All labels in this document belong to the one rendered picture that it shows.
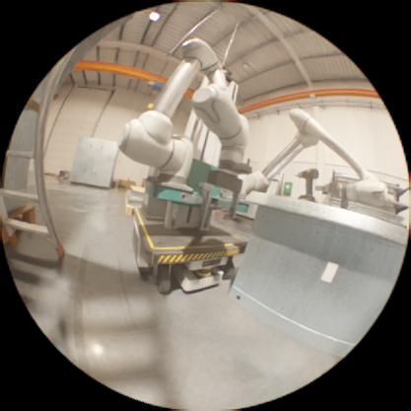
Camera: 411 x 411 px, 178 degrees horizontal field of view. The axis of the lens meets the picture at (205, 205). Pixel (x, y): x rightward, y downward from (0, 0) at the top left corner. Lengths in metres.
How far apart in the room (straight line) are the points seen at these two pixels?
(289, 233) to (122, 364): 0.84
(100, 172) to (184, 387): 6.44
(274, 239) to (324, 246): 0.24
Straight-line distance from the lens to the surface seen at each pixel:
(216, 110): 0.35
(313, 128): 0.80
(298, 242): 0.62
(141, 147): 0.49
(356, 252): 0.65
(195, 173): 0.83
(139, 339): 0.64
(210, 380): 0.61
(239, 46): 8.15
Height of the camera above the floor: 0.58
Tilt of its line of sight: 4 degrees down
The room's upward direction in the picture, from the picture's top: 12 degrees clockwise
